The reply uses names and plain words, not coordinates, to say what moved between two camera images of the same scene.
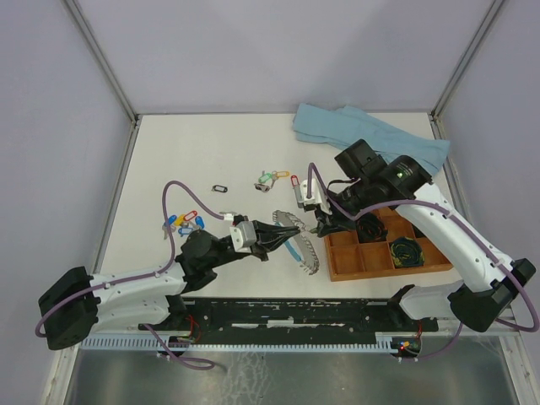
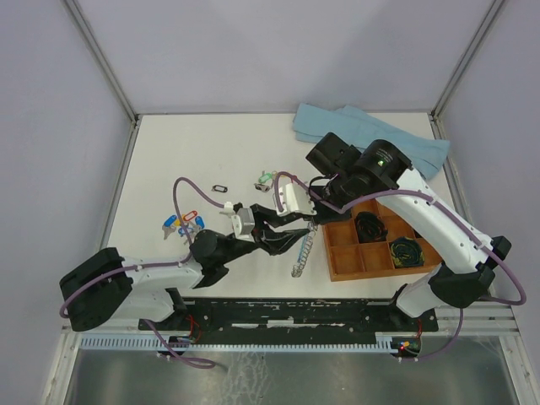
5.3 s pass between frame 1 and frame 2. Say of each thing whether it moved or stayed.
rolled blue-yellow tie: stayed
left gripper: moved
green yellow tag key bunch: stayed
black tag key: stayed
